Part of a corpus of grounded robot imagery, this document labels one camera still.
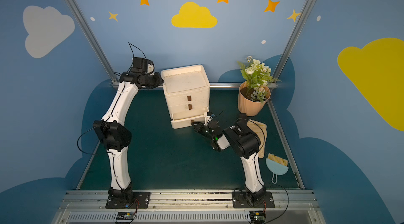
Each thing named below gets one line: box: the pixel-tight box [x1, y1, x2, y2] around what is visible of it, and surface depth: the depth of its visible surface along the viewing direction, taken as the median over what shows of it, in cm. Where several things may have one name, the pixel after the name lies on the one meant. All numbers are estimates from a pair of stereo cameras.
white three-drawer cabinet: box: [160, 64, 211, 130], surface depth 98 cm
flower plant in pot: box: [237, 55, 282, 117], surface depth 95 cm
